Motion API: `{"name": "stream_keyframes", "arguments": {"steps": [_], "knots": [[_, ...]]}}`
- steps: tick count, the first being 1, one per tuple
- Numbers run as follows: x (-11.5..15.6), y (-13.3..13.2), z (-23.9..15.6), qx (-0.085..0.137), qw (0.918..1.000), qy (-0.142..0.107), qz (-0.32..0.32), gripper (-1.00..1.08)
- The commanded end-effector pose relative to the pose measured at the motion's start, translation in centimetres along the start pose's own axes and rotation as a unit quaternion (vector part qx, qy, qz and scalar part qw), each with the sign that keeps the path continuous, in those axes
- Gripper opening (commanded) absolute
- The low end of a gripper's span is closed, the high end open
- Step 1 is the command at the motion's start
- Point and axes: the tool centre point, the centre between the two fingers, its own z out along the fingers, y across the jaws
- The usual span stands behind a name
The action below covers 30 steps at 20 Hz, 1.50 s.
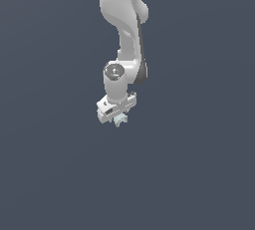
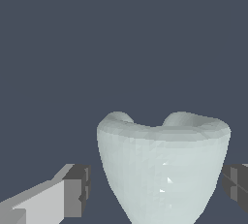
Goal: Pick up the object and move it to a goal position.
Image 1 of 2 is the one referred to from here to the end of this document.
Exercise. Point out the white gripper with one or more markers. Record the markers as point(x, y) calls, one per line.
point(113, 109)

